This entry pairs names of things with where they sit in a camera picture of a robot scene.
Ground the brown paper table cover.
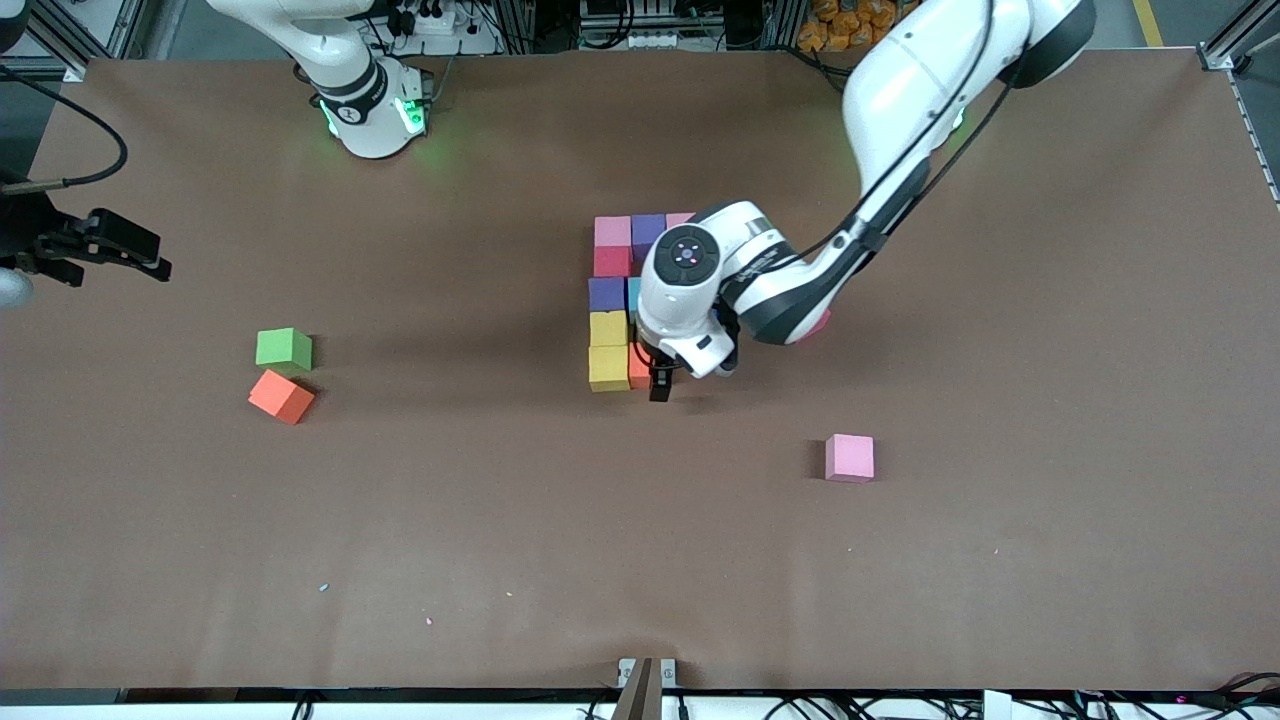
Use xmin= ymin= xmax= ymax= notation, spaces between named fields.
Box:
xmin=0 ymin=48 xmax=1280 ymax=693

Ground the white power strip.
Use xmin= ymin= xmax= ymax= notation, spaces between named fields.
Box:
xmin=385 ymin=5 xmax=471 ymax=36

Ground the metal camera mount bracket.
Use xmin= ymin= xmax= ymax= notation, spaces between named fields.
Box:
xmin=612 ymin=657 xmax=679 ymax=720

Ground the metal equipment rack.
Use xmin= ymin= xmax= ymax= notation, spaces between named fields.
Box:
xmin=575 ymin=0 xmax=801 ymax=53

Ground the green foam cube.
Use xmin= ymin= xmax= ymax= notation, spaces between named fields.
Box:
xmin=255 ymin=328 xmax=313 ymax=375

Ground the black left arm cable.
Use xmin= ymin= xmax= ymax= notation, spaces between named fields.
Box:
xmin=795 ymin=0 xmax=1031 ymax=261

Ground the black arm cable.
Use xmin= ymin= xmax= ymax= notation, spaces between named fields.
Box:
xmin=795 ymin=0 xmax=1031 ymax=261
xmin=0 ymin=64 xmax=130 ymax=194

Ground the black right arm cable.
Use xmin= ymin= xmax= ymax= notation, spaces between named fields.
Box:
xmin=0 ymin=64 xmax=130 ymax=194

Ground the orange bag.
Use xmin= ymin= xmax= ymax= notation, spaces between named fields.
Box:
xmin=797 ymin=0 xmax=916 ymax=51

